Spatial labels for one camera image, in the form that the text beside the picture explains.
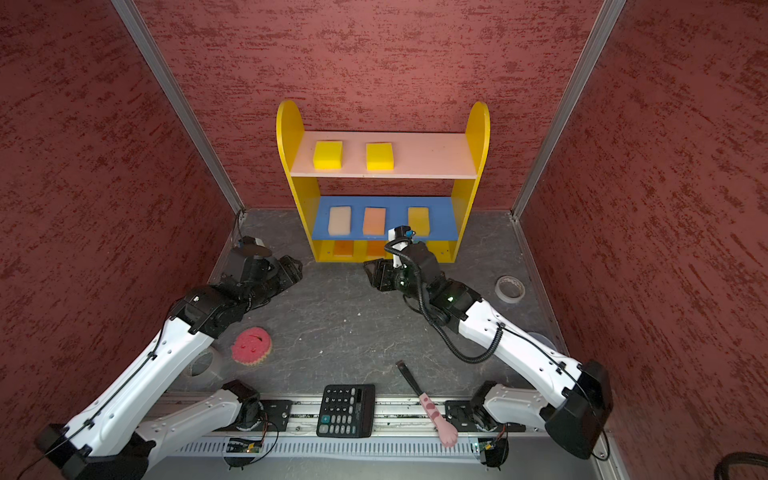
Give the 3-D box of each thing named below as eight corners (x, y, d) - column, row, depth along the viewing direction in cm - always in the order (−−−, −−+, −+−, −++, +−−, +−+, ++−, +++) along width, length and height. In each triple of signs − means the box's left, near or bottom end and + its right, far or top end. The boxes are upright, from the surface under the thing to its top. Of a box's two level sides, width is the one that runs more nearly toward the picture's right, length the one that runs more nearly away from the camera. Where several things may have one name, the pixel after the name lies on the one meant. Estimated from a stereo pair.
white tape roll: (497, 303, 98) (500, 299, 96) (491, 279, 104) (493, 275, 102) (526, 303, 98) (528, 300, 96) (518, 279, 104) (520, 275, 102)
